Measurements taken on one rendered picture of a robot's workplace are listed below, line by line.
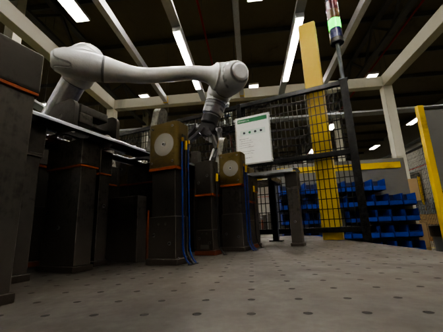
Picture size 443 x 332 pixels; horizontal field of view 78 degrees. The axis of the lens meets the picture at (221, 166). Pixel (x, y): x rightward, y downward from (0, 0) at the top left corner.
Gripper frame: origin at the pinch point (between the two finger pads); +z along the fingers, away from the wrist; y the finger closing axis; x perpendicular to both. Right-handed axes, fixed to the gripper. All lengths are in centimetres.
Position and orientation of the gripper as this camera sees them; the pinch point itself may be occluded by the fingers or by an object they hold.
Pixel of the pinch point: (197, 159)
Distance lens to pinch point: 115.6
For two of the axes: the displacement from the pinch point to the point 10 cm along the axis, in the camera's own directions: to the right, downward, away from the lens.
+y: 8.6, 2.0, -4.7
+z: -3.0, 9.4, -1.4
